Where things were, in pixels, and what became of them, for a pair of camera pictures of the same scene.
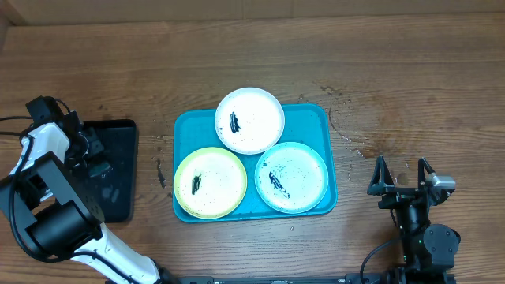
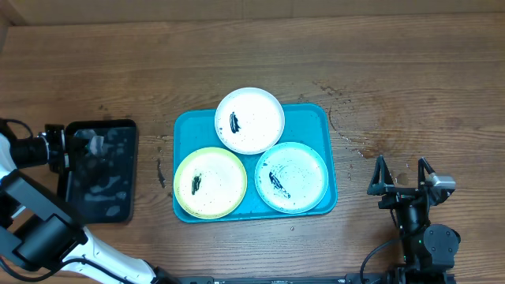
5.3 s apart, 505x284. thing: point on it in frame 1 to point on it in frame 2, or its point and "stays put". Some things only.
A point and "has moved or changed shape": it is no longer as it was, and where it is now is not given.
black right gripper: [405, 193] stays put
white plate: [249, 121] stays put
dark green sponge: [95, 169] has moved or changed shape
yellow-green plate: [210, 183] stays put
